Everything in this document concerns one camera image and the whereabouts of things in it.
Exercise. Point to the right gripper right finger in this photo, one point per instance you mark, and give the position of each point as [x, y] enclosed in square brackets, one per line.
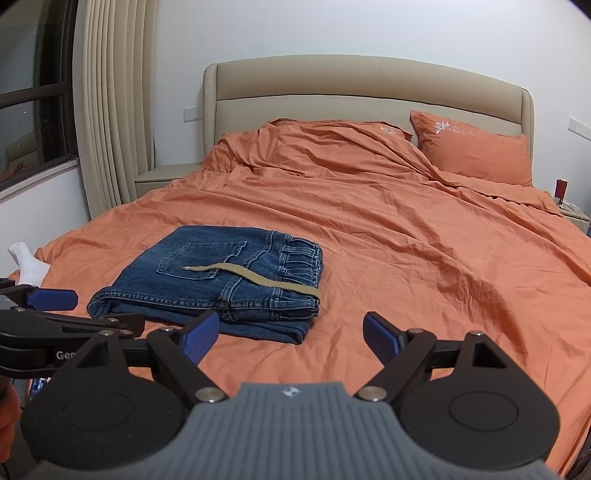
[464, 401]

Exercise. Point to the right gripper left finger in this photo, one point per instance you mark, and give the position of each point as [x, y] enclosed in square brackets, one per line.
[119, 400]

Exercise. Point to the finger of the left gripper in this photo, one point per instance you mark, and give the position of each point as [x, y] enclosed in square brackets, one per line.
[35, 298]
[23, 327]

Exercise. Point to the blue denim jeans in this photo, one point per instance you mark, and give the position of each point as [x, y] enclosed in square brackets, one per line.
[262, 283]

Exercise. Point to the white sock foot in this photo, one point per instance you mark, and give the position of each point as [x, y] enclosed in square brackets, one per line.
[32, 271]

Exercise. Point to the orange duvet cover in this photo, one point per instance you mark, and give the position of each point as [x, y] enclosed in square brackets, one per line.
[399, 236]

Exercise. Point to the left beige nightstand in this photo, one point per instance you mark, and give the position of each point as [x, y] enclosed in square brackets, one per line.
[160, 177]

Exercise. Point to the right nightstand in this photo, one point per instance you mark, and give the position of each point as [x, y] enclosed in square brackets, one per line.
[575, 215]

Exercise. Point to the red cup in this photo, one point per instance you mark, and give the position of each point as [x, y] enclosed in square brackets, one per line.
[560, 191]

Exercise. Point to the orange pillow right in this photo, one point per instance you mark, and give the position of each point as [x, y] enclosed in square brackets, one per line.
[464, 149]

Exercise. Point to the orange pillow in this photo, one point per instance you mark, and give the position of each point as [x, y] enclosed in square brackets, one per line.
[464, 149]
[391, 129]

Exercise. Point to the beige curtain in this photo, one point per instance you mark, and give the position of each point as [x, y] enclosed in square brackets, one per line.
[113, 68]

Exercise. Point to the orange pillow left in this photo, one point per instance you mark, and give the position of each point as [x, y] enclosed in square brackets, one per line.
[391, 129]

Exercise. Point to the beige upholstered headboard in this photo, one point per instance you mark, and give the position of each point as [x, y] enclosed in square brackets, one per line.
[243, 95]

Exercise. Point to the dark window frame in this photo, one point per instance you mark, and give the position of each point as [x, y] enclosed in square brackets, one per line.
[37, 115]

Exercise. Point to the white wall socket plate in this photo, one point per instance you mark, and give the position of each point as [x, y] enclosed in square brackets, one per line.
[191, 114]

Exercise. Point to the white wall switch plate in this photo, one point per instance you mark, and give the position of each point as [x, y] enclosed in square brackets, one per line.
[579, 128]

